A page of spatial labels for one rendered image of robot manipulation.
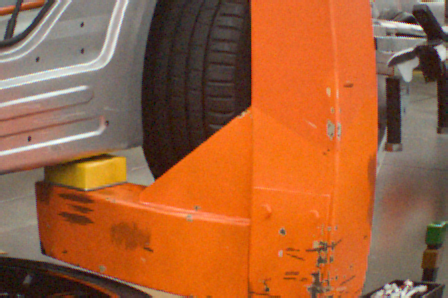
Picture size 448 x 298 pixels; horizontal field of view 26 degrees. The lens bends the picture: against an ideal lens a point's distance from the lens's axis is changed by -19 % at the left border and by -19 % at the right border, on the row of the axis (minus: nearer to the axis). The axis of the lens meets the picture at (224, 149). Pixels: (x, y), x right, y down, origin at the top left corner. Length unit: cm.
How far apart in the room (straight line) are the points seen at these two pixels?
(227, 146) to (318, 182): 19
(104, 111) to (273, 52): 43
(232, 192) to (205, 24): 44
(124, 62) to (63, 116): 20
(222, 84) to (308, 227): 47
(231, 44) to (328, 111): 47
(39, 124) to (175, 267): 35
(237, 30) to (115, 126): 29
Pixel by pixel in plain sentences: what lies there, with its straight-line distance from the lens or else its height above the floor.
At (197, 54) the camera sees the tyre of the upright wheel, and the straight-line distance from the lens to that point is 218.
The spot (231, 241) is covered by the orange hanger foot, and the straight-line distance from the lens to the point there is 185.
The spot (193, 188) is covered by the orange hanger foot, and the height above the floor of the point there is 72.
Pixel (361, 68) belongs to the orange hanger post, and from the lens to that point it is 179.
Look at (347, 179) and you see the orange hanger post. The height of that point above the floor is 76.
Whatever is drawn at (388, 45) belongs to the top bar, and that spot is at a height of 96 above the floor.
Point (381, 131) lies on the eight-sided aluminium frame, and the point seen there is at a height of 73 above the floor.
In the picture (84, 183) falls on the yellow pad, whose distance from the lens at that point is 205.
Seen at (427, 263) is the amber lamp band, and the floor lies 58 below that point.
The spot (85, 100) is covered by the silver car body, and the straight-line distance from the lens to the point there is 202.
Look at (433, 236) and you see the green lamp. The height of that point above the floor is 64.
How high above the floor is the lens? 107
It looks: 9 degrees down
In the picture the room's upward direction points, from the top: straight up
